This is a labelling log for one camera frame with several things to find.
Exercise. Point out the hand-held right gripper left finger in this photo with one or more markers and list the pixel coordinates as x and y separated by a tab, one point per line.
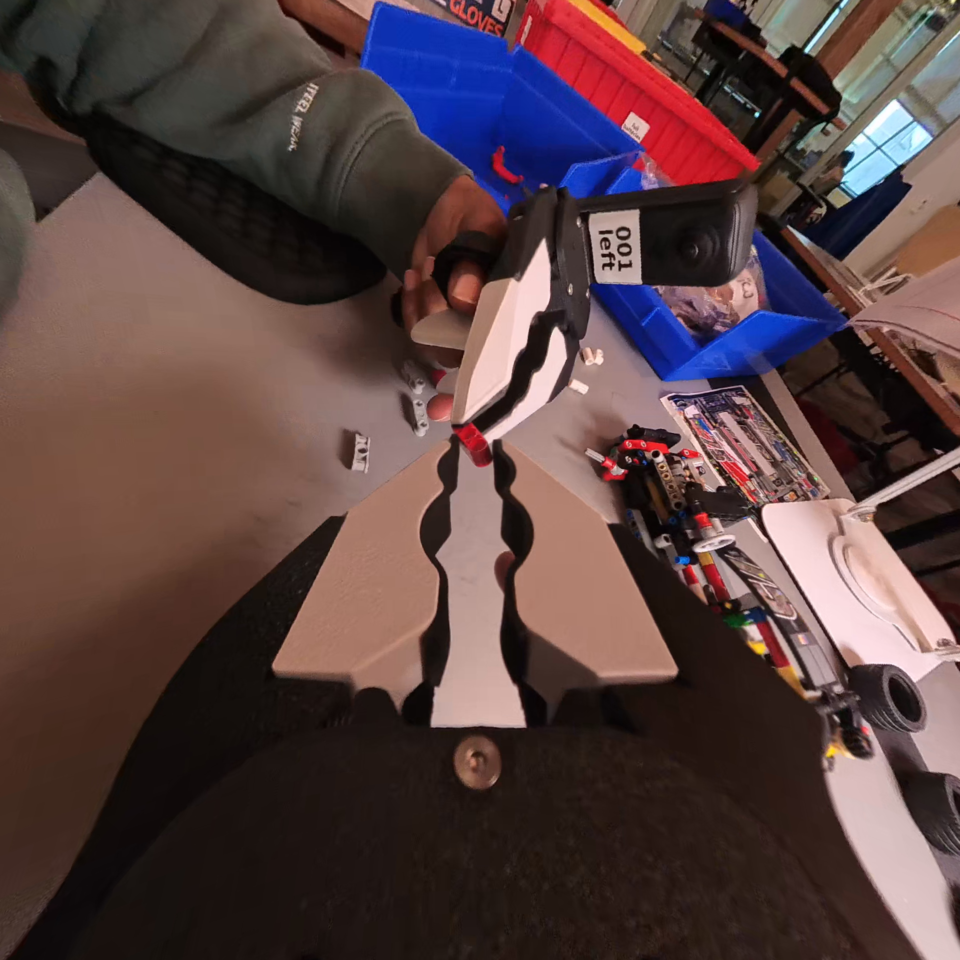
360	600

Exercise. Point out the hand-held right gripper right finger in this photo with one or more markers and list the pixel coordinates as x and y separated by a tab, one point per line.
592	600

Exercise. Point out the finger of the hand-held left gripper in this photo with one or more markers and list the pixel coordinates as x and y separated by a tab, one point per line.
502	330
551	371

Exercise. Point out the red short beam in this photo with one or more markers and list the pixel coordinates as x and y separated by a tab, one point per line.
472	441

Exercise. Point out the person's left forearm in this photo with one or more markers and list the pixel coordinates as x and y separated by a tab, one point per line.
262	112

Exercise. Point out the person's left hand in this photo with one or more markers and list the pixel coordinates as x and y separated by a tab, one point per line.
465	210

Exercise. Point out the clear bags of parts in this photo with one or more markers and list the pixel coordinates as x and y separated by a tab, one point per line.
712	307

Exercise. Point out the toy brick car chassis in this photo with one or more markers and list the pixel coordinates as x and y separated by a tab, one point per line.
675	480

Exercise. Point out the red plastic bin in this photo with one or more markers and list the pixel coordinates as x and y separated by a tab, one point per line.
637	90

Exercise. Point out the wooden background desk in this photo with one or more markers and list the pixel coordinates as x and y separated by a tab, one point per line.
821	274
750	56

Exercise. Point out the red toy brick part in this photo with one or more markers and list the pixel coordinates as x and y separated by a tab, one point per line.
506	169

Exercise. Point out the holographic sticker sheet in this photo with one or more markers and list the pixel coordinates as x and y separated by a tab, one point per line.
742	442

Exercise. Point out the yellow plastic bin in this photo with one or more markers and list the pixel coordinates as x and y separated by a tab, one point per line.
611	22

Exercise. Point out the white book stand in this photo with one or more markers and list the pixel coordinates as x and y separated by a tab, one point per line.
810	555

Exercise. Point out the black mesh cushion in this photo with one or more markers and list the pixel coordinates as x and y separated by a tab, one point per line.
240	225

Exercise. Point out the blue printed carton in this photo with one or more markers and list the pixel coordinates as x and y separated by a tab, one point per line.
480	15

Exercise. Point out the black toy tyre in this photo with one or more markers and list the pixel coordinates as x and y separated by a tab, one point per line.
889	697
934	814

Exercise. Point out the person's green sweatshirt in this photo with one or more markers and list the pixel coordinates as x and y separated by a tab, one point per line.
11	225

